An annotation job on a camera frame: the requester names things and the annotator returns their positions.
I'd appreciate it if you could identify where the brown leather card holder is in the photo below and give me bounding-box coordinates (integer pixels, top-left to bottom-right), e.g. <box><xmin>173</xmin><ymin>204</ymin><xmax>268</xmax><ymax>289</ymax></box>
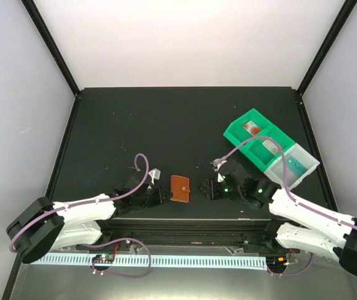
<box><xmin>170</xmin><ymin>175</ymin><xmax>191</xmax><ymax>203</ymax></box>

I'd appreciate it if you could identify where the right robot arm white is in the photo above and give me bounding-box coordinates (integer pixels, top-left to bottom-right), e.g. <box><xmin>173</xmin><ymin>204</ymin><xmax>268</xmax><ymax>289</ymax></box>
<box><xmin>198</xmin><ymin>159</ymin><xmax>357</xmax><ymax>277</ymax></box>

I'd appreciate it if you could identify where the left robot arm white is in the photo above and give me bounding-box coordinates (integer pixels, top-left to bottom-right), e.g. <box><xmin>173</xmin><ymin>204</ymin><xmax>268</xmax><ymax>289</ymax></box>
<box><xmin>6</xmin><ymin>172</ymin><xmax>172</xmax><ymax>264</ymax></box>

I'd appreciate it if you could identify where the white card in bin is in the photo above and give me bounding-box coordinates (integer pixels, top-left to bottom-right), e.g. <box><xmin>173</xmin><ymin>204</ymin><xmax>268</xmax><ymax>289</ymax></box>
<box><xmin>262</xmin><ymin>139</ymin><xmax>282</xmax><ymax>156</ymax></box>

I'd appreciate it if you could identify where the red dotted card in bin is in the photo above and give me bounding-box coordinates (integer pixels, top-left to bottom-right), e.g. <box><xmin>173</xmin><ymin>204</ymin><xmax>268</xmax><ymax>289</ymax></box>
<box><xmin>243</xmin><ymin>120</ymin><xmax>263</xmax><ymax>137</ymax></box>

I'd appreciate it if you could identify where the teal card in bin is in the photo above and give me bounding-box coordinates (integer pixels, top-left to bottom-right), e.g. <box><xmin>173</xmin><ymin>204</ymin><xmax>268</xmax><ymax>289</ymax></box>
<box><xmin>287</xmin><ymin>156</ymin><xmax>308</xmax><ymax>177</ymax></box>

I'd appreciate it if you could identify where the green bin middle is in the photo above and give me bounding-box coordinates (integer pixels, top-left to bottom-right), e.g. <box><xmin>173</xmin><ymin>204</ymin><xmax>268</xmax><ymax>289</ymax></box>
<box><xmin>244</xmin><ymin>126</ymin><xmax>295</xmax><ymax>172</ymax></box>

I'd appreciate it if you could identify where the green bin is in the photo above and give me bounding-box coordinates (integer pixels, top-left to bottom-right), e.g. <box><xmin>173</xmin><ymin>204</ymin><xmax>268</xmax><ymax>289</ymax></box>
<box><xmin>223</xmin><ymin>108</ymin><xmax>273</xmax><ymax>146</ymax></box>
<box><xmin>244</xmin><ymin>126</ymin><xmax>295</xmax><ymax>172</ymax></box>

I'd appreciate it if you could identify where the white translucent bin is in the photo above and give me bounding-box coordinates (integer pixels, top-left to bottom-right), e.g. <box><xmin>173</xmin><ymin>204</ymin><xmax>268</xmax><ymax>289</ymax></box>
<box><xmin>263</xmin><ymin>143</ymin><xmax>320</xmax><ymax>190</ymax></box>

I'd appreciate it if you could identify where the green bin far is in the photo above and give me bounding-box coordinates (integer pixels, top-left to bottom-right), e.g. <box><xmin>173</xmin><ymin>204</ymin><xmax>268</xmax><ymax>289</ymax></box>
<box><xmin>223</xmin><ymin>108</ymin><xmax>273</xmax><ymax>146</ymax></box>

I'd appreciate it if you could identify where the small circuit board left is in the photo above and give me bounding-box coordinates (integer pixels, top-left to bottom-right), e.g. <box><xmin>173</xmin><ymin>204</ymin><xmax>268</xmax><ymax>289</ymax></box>
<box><xmin>92</xmin><ymin>254</ymin><xmax>114</xmax><ymax>264</ymax></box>

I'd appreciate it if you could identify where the small circuit board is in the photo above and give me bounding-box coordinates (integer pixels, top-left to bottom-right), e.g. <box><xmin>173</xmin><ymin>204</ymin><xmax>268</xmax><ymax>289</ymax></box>
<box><xmin>92</xmin><ymin>254</ymin><xmax>114</xmax><ymax>264</ymax></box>
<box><xmin>266</xmin><ymin>256</ymin><xmax>299</xmax><ymax>266</ymax></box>

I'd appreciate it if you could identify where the small circuit board right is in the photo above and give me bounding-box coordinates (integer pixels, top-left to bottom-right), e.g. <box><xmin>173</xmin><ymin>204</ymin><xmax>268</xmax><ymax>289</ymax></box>
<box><xmin>266</xmin><ymin>256</ymin><xmax>299</xmax><ymax>266</ymax></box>

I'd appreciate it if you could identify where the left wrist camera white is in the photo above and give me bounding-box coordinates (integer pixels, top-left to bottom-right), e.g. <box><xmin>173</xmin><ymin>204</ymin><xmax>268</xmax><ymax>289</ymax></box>
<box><xmin>148</xmin><ymin>168</ymin><xmax>161</xmax><ymax>184</ymax></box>

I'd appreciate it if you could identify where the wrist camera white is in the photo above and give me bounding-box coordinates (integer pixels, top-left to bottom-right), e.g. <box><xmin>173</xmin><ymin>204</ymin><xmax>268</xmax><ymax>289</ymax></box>
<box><xmin>211</xmin><ymin>158</ymin><xmax>227</xmax><ymax>183</ymax></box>
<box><xmin>148</xmin><ymin>168</ymin><xmax>161</xmax><ymax>184</ymax></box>

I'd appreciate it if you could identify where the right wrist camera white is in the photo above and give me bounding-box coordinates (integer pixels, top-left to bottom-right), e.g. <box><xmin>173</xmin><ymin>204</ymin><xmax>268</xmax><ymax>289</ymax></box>
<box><xmin>211</xmin><ymin>158</ymin><xmax>227</xmax><ymax>183</ymax></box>

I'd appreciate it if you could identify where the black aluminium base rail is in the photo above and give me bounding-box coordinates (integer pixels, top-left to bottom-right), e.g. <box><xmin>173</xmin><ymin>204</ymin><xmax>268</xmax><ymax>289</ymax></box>
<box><xmin>99</xmin><ymin>218</ymin><xmax>279</xmax><ymax>253</ymax></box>

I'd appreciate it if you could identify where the white slotted cable duct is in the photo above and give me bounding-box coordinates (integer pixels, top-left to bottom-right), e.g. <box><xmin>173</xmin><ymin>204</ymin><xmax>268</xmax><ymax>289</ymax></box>
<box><xmin>33</xmin><ymin>252</ymin><xmax>267</xmax><ymax>271</ymax></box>

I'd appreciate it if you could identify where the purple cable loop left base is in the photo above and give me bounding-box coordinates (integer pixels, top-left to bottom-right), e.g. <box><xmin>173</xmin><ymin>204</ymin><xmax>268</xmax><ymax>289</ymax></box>
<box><xmin>89</xmin><ymin>238</ymin><xmax>152</xmax><ymax>279</ymax></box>

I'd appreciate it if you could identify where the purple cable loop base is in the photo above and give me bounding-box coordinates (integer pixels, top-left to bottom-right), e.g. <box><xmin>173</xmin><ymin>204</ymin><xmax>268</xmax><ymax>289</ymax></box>
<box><xmin>89</xmin><ymin>238</ymin><xmax>152</xmax><ymax>279</ymax></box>
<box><xmin>266</xmin><ymin>248</ymin><xmax>315</xmax><ymax>278</ymax></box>

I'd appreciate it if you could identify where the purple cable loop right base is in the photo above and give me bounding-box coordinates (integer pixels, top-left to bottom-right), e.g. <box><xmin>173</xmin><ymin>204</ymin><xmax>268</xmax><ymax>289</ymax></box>
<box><xmin>266</xmin><ymin>248</ymin><xmax>315</xmax><ymax>278</ymax></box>

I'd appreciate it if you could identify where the black frame post right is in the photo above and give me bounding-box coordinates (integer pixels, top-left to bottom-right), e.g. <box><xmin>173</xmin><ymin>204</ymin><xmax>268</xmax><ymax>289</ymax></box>
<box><xmin>297</xmin><ymin>0</ymin><xmax>357</xmax><ymax>96</ymax></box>

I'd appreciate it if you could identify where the black frame post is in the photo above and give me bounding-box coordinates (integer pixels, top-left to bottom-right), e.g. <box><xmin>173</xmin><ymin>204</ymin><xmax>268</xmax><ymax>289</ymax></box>
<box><xmin>21</xmin><ymin>0</ymin><xmax>81</xmax><ymax>96</ymax></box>
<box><xmin>297</xmin><ymin>0</ymin><xmax>357</xmax><ymax>96</ymax></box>

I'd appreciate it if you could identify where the black frame post left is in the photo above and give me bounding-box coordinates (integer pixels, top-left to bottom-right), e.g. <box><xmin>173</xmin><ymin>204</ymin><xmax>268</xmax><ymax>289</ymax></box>
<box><xmin>21</xmin><ymin>0</ymin><xmax>81</xmax><ymax>96</ymax></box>

